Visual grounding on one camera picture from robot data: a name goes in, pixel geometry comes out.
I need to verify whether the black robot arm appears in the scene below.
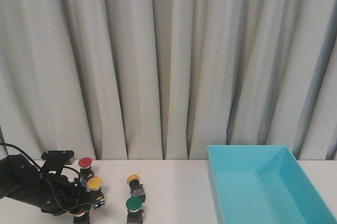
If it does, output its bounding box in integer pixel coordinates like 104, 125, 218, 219
1, 154, 91, 216

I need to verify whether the light blue plastic box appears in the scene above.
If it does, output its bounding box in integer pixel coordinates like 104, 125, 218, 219
207, 145, 336, 223

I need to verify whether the green push button standing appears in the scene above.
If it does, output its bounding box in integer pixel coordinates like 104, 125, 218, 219
125, 196, 144, 224

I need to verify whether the yellow push button switch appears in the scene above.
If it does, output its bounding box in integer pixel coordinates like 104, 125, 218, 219
87, 177, 105, 209

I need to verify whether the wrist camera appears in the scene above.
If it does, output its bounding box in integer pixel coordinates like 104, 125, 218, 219
41, 150, 75, 165

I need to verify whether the yellow push button lying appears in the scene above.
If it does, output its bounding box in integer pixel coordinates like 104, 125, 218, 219
126, 174, 146, 202

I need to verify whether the white pleated curtain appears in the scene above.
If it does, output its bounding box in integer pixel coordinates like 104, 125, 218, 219
1, 0, 336, 160

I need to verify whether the red push button switch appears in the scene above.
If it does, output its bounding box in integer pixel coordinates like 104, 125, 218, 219
73, 209, 90, 224

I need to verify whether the red push button standing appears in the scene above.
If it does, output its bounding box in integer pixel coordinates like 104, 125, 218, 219
78, 157, 94, 186

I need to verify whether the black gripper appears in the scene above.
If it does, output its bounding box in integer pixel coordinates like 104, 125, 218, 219
40, 175, 91, 215

